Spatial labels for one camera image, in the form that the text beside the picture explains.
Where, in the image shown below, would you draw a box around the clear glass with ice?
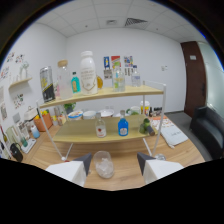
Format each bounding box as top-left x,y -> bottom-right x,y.
92,150 -> 115,180

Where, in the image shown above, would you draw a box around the clear bottle green cap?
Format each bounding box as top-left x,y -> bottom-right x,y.
112,66 -> 126,93

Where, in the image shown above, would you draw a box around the yellow and red cup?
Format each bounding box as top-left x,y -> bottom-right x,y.
139,100 -> 151,117

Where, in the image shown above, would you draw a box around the green and white cup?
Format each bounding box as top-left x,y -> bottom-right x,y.
125,105 -> 142,116

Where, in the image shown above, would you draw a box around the white notebook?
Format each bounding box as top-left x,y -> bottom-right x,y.
159,127 -> 189,148

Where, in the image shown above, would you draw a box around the dark lying bottle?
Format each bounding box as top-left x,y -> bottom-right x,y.
146,124 -> 156,137

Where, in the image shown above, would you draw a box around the white-framed wooden two-tier rack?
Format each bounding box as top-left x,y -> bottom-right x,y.
35,79 -> 167,162

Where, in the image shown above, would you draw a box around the green limes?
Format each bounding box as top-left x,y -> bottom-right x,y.
138,117 -> 152,135

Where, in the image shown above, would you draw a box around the clear bottle red label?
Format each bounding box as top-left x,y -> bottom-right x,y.
94,112 -> 107,139

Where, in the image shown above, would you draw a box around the white scale tray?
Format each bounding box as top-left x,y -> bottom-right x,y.
20,138 -> 37,154

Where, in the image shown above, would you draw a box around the blue liquid bottle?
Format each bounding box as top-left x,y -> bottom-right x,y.
117,109 -> 130,137

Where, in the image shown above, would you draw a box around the blue patterned bowl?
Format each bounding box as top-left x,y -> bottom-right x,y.
67,110 -> 84,121

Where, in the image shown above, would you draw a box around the orange basket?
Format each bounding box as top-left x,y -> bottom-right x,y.
33,111 -> 54,133

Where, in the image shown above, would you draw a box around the black kettle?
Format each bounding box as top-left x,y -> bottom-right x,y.
9,143 -> 24,163

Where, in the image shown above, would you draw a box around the green potted plant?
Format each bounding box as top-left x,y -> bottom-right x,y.
63,102 -> 77,114

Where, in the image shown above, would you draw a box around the black armchair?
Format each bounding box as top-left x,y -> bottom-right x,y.
189,105 -> 224,160

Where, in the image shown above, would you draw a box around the wide white bowl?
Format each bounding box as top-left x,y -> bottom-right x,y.
98,109 -> 115,118

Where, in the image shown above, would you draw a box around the small pink bottle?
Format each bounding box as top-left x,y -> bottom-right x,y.
54,83 -> 61,98

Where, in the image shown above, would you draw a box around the small teal bottle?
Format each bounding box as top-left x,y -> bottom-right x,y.
70,71 -> 82,94

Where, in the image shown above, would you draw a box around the black and yellow can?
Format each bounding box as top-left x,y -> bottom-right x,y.
39,65 -> 56,103

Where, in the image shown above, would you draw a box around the tall glass jar cork lid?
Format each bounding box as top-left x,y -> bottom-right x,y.
57,59 -> 74,100

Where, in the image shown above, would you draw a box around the amber bottle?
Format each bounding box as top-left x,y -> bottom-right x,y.
96,74 -> 104,89

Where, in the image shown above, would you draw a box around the small clear bottle blue cap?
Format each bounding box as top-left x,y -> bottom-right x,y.
130,64 -> 142,88

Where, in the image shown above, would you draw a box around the large white bottle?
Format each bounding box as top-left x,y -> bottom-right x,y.
79,50 -> 99,96

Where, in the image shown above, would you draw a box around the brown door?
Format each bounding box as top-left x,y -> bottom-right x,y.
180,40 -> 208,118

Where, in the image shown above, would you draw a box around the ceiling air vent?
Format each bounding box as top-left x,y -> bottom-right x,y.
124,17 -> 148,28

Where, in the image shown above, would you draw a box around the wooden wall shelf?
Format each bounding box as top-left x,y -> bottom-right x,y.
8,77 -> 33,89

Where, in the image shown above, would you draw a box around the blue wall poster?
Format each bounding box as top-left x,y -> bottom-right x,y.
103,55 -> 111,70

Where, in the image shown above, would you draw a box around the red wall poster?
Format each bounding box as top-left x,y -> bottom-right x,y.
110,55 -> 122,69

